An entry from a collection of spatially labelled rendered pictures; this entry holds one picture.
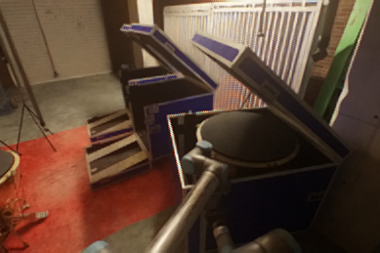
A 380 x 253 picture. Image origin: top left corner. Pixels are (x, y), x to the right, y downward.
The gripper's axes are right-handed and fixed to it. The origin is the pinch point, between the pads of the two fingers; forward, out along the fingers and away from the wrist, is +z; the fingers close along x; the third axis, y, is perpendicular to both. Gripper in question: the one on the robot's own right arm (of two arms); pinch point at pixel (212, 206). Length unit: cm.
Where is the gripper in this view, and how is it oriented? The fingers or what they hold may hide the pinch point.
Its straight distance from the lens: 143.9
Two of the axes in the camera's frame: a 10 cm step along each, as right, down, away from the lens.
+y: -0.1, -8.7, -4.9
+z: -1.9, -4.8, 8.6
